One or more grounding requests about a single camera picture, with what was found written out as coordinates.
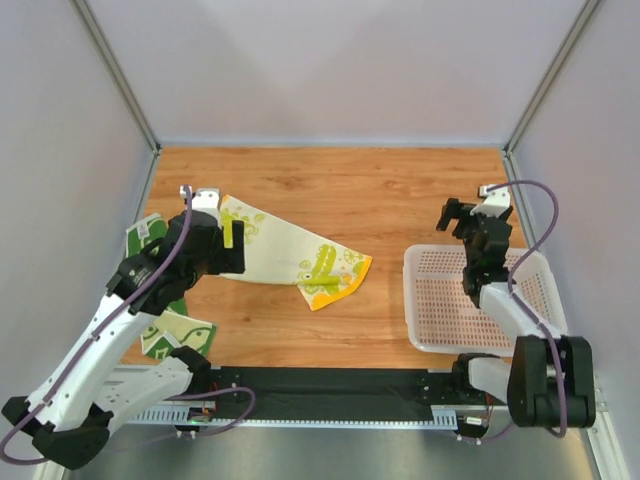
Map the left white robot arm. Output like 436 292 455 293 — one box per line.
1 211 245 470

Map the aluminium front rail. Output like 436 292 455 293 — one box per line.
105 364 597 423

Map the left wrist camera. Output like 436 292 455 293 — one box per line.
191 188 220 219

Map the green patterned towel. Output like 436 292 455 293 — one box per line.
125 213 217 360

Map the cream yellow crocodile towel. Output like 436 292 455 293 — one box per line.
220 195 372 311

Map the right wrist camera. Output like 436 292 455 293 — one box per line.
474 184 511 217

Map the left aluminium frame post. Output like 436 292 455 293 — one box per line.
67 0 164 156

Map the white plastic basket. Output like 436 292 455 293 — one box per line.
403 244 567 357

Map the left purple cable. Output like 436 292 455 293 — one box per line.
0 183 259 466

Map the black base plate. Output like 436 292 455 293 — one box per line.
187 367 504 422

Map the right aluminium frame post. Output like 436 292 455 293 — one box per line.
502 0 606 156

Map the grey slotted cable duct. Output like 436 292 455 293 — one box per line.
127 404 458 431

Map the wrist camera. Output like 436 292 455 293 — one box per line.
474 184 511 217
191 188 220 219

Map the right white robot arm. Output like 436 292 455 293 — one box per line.
436 198 596 437

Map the aluminium frame post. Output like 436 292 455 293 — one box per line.
502 0 606 156
67 0 164 156

